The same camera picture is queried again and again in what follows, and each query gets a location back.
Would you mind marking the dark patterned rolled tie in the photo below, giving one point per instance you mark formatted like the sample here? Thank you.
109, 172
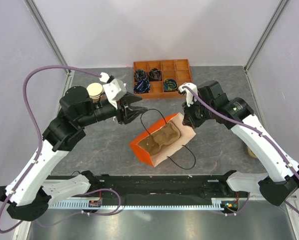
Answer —
140, 75

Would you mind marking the wooden compartment tray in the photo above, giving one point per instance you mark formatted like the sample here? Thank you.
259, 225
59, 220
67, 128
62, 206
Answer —
177, 69

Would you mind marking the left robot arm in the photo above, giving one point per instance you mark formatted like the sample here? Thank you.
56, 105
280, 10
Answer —
27, 197

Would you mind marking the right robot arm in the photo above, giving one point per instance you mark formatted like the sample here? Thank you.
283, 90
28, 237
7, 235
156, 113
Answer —
210, 102

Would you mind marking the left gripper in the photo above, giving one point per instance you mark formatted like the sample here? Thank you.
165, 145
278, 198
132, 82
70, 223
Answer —
126, 102

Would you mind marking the orange paper bag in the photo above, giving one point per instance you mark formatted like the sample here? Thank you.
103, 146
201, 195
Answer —
187, 133

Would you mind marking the stack of paper cups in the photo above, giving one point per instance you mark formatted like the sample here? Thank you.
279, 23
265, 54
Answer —
95, 91

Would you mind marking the black brown rolled tie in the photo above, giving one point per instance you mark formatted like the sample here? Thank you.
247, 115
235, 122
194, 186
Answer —
155, 75

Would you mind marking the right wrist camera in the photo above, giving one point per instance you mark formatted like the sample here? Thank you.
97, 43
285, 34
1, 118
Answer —
185, 88

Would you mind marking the white cable duct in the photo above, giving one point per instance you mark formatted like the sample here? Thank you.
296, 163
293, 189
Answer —
84, 204

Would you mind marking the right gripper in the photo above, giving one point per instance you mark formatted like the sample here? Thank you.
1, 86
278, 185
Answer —
189, 119

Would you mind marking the green yellow rolled tie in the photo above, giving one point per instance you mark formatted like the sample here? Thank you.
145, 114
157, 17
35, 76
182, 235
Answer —
170, 85

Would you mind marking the blue striped rolled tie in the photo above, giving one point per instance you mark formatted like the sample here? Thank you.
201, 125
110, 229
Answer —
143, 86

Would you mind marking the cardboard cup carrier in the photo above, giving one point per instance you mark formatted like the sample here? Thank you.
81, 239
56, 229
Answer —
165, 136
251, 153

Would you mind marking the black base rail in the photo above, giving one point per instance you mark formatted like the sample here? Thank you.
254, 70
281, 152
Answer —
160, 190

